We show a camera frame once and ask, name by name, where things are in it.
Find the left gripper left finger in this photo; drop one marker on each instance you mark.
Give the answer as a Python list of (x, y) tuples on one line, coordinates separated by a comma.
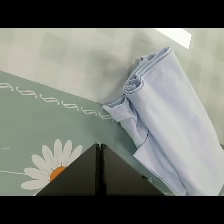
[(78, 178)]

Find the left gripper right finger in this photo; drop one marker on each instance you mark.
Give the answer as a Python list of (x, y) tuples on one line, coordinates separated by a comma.
[(125, 180)]

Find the light blue shirt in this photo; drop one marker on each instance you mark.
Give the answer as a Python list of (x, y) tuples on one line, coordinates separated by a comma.
[(166, 123)]

